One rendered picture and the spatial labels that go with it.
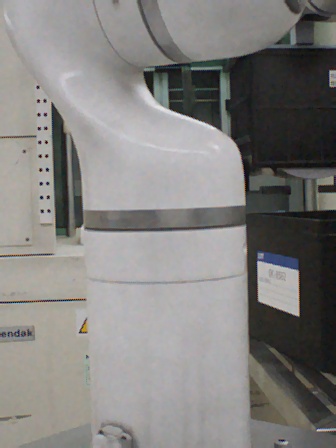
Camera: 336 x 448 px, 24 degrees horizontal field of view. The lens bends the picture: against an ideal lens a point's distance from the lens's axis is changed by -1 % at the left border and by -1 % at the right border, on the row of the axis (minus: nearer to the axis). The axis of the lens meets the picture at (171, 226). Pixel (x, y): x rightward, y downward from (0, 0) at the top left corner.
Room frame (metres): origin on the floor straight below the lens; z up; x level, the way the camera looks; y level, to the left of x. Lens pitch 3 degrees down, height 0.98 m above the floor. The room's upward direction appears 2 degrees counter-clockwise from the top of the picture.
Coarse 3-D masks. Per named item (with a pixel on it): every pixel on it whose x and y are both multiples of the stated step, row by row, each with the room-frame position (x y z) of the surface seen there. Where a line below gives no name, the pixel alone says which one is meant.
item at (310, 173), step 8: (280, 168) 1.21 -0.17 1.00; (288, 168) 1.21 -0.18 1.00; (296, 168) 1.21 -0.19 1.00; (304, 168) 1.21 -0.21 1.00; (312, 168) 1.21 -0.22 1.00; (320, 168) 1.21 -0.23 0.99; (328, 168) 1.21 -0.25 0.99; (304, 176) 1.21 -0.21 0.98; (312, 176) 1.21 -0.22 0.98; (320, 176) 1.21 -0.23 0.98; (328, 176) 1.21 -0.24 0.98
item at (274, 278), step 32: (256, 224) 1.06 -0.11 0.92; (288, 224) 0.95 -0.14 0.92; (320, 224) 0.87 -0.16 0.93; (256, 256) 1.06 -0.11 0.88; (288, 256) 0.96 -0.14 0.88; (320, 256) 0.87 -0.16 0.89; (256, 288) 1.07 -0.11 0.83; (288, 288) 0.96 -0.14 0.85; (320, 288) 0.87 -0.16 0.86; (256, 320) 1.07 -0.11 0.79; (288, 320) 0.96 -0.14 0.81; (320, 320) 0.87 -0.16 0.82; (288, 352) 0.96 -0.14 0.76; (320, 352) 0.87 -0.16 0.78
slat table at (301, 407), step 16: (256, 352) 0.99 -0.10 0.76; (256, 368) 0.94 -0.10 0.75; (272, 368) 0.90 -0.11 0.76; (304, 368) 0.89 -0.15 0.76; (272, 384) 0.84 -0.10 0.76; (288, 384) 0.82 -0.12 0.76; (320, 384) 0.82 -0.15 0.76; (272, 400) 0.84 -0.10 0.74; (288, 400) 0.77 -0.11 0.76; (304, 400) 0.76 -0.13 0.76; (320, 400) 0.76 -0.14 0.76; (288, 416) 0.77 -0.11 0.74; (304, 416) 0.71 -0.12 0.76; (320, 416) 0.70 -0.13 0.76; (320, 432) 0.66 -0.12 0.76
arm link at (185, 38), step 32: (160, 0) 0.52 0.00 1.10; (192, 0) 0.51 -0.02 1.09; (224, 0) 0.51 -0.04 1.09; (256, 0) 0.51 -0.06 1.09; (288, 0) 0.52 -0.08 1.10; (160, 32) 0.54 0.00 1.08; (192, 32) 0.53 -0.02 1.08; (224, 32) 0.52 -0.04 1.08; (256, 32) 0.53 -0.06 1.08; (288, 32) 0.56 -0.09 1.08
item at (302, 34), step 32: (256, 64) 1.17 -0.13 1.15; (288, 64) 1.17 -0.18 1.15; (320, 64) 1.18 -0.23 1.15; (256, 96) 1.17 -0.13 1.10; (288, 96) 1.17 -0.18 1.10; (320, 96) 1.18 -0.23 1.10; (256, 128) 1.17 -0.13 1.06; (288, 128) 1.17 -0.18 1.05; (320, 128) 1.18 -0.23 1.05; (256, 160) 1.17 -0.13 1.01; (288, 160) 1.17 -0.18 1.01; (320, 160) 1.18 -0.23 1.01; (288, 192) 1.17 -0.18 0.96; (320, 192) 1.37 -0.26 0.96
